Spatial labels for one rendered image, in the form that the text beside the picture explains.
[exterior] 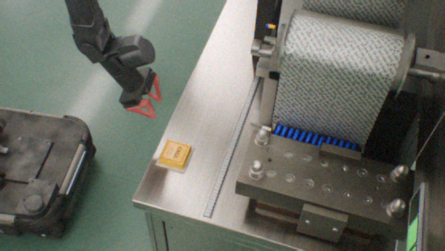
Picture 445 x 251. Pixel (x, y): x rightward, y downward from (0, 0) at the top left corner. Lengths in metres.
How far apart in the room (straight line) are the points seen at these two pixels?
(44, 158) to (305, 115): 1.31
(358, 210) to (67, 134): 1.47
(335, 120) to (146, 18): 2.09
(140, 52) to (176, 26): 1.97
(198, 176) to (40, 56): 1.86
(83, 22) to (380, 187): 0.76
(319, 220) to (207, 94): 0.54
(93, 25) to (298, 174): 0.57
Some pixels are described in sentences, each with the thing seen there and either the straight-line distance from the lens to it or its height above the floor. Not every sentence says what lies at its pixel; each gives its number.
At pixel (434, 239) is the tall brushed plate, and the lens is 0.90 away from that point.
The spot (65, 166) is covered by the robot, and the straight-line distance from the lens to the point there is 2.22.
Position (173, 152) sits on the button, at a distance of 1.35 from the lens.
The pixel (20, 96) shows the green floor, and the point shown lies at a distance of 2.86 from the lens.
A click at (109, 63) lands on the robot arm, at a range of 1.17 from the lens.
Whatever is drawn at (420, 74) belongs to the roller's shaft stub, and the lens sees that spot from 1.16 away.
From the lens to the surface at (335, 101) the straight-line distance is 1.18.
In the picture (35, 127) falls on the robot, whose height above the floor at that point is 0.24.
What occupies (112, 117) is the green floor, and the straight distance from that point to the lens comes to 2.64.
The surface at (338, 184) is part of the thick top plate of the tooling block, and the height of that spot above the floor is 1.03.
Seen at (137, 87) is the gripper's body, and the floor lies 1.14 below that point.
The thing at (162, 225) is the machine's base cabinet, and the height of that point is 0.80.
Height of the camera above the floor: 2.03
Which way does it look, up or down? 53 degrees down
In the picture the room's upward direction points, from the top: 2 degrees clockwise
